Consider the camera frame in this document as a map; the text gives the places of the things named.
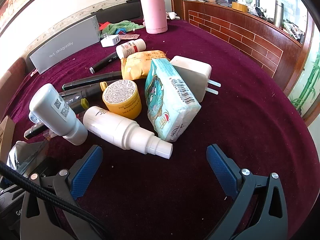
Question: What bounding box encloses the yellow round jar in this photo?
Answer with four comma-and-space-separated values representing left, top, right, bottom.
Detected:
102, 79, 142, 120

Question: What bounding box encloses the pink sachet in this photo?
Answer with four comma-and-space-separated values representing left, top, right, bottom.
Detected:
120, 33, 141, 41

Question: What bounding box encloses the white pill bottle red label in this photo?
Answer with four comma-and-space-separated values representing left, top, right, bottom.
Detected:
116, 38, 146, 59

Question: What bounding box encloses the teal tissue pack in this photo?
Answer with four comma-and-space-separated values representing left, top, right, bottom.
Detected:
144, 59, 202, 142

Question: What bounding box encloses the white spray bottle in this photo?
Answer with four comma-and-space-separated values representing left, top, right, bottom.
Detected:
83, 106, 174, 159

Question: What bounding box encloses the large white power adapter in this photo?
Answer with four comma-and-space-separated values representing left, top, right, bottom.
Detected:
170, 55, 222, 103

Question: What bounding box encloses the bamboo print wall panel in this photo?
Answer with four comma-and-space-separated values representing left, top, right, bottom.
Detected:
287, 54, 320, 117

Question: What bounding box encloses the black marker pen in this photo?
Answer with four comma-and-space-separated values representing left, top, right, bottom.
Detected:
89, 52, 119, 74

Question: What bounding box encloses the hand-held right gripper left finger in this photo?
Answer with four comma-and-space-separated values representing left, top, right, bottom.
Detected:
19, 144, 103, 240

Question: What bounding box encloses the yellow snack packet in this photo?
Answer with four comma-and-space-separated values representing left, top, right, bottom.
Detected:
121, 50, 173, 81

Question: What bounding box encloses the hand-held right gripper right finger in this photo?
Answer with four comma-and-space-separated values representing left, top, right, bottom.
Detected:
206, 144, 296, 240

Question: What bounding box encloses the grey cardboard shoe box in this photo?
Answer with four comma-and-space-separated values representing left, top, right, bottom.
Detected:
29, 15, 101, 75

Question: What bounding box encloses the steel flask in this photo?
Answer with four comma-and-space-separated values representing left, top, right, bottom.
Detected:
273, 0, 286, 29

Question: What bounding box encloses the green towel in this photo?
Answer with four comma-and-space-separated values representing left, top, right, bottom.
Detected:
100, 20, 145, 35

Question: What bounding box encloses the burgundy tablecloth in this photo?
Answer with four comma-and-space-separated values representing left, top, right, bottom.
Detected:
0, 17, 320, 240

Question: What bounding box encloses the white usb charger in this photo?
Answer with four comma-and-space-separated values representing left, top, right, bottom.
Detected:
100, 32, 121, 48

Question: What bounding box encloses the black braided cable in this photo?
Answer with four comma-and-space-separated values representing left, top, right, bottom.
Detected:
0, 161, 110, 240

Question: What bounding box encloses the black foil packet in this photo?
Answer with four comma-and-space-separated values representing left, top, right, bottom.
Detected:
6, 140, 48, 176

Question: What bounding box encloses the black marker green cap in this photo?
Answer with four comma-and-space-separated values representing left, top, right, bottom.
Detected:
62, 71, 122, 92

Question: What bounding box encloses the pink thermos bottle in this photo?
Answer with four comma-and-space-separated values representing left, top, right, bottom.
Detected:
139, 0, 168, 34

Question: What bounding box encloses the small yellow box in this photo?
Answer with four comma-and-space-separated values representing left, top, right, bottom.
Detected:
231, 2, 249, 13

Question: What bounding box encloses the shallow cardboard box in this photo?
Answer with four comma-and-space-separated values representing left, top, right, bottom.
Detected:
0, 115, 16, 157

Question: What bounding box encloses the white squeeze bottle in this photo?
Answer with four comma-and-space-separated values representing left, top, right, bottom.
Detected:
28, 83, 89, 146

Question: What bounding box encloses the black marker olive cap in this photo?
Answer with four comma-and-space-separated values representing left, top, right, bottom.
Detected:
60, 97, 89, 116

